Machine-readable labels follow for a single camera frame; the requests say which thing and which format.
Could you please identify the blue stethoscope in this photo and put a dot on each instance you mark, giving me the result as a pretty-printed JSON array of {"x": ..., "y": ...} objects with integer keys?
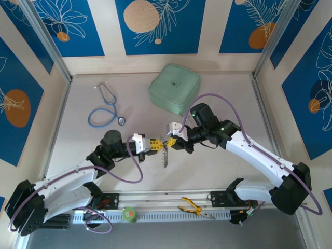
[{"x": 121, "y": 121}]

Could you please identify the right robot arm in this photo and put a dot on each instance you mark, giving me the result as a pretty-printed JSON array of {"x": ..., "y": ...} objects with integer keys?
[{"x": 259, "y": 155}]

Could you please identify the left aluminium corner post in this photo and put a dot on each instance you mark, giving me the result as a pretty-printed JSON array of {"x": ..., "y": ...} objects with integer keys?
[{"x": 45, "y": 39}]

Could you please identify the right aluminium corner post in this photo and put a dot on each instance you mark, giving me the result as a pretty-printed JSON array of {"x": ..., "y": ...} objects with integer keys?
[{"x": 273, "y": 39}]

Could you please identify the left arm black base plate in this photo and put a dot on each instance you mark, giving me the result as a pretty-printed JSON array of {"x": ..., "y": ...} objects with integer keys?
[{"x": 112, "y": 201}]

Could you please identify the black ribbed block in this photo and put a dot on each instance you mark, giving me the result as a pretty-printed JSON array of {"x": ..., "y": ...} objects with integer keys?
[{"x": 62, "y": 223}]

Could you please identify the aluminium side rail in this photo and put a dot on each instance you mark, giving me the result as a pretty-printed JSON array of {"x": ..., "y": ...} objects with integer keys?
[
  {"x": 55, "y": 129},
  {"x": 257, "y": 90}
]

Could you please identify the left aluminium side rail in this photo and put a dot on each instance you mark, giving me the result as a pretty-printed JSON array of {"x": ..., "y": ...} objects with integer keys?
[{"x": 55, "y": 129}]

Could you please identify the green zip pouch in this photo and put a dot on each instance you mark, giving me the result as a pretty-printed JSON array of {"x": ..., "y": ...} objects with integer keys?
[{"x": 173, "y": 85}]

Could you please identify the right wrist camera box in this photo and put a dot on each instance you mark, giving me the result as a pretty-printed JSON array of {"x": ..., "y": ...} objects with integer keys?
[{"x": 176, "y": 128}]

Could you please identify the aluminium rail frame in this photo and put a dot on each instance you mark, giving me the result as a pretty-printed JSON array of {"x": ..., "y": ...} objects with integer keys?
[{"x": 160, "y": 205}]

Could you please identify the right aluminium side rail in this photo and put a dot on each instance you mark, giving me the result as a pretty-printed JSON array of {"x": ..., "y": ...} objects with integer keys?
[{"x": 257, "y": 90}]

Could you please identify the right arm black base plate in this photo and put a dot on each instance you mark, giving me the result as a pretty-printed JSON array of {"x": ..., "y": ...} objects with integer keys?
[{"x": 218, "y": 199}]

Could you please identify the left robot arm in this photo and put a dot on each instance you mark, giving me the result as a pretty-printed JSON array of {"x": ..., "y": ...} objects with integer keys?
[{"x": 67, "y": 179}]

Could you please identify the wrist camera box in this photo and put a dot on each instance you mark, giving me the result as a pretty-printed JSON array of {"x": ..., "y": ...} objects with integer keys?
[
  {"x": 176, "y": 128},
  {"x": 141, "y": 144}
]

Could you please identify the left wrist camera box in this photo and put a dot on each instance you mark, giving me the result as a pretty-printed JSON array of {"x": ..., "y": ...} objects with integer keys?
[{"x": 141, "y": 144}]

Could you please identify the aluminium corner post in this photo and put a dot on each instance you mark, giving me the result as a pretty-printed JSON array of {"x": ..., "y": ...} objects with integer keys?
[
  {"x": 273, "y": 39},
  {"x": 45, "y": 39}
]

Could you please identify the green tape roll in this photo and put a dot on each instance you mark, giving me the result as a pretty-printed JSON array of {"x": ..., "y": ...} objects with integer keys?
[{"x": 129, "y": 214}]

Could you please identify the clear plastic zip bag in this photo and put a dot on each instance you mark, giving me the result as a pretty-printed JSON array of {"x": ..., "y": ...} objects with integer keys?
[{"x": 165, "y": 158}]

